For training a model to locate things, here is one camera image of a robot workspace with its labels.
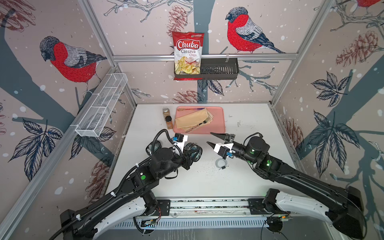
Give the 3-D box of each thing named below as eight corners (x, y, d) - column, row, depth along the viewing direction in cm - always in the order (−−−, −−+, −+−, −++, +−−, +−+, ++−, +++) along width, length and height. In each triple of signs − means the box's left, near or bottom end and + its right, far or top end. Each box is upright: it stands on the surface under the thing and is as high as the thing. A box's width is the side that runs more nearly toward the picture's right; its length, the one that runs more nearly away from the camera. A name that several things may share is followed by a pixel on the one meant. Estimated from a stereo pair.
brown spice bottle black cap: (166, 129, 106) (164, 122, 100) (167, 122, 110) (165, 115, 104) (172, 129, 106) (171, 122, 100) (173, 122, 110) (172, 115, 104)
